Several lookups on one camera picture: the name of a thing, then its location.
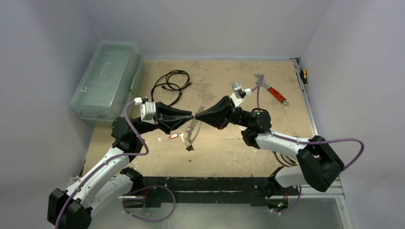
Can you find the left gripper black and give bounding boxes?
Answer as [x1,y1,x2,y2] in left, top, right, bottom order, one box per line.
[133,101,192,137]

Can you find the grey metal key organiser ring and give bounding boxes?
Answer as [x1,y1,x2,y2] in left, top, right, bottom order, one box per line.
[184,106,206,152]

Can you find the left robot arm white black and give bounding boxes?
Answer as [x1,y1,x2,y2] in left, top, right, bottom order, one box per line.
[47,97,193,229]

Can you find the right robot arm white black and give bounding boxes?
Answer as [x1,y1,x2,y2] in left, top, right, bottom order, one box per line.
[194,96,345,194]

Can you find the clear plastic storage box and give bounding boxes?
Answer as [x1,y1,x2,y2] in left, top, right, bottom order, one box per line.
[71,40,145,126]

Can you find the yellow black screwdriver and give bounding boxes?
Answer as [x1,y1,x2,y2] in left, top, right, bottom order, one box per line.
[299,69,308,88]

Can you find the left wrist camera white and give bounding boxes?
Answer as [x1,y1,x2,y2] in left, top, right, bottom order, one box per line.
[133,97,156,124]

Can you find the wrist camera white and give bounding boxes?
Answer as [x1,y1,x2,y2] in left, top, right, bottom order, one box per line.
[230,82,252,107]
[133,97,156,124]

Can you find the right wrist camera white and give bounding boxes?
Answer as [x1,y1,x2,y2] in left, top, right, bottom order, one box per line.
[230,82,252,107]

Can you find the black coiled usb cable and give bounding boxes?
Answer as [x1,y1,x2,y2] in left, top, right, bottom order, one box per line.
[150,70,192,109]

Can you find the red handled adjustable wrench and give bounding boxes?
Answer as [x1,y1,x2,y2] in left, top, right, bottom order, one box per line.
[254,73,289,106]

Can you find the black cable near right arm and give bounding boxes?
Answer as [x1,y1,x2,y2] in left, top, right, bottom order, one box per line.
[274,151,299,168]

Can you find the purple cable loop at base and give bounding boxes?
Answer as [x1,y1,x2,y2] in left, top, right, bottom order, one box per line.
[122,184,177,222]

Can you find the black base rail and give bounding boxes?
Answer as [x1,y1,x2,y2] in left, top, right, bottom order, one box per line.
[117,175,298,208]

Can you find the aluminium frame rail right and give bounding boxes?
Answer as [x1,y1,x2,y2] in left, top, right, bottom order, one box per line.
[290,58,343,192]

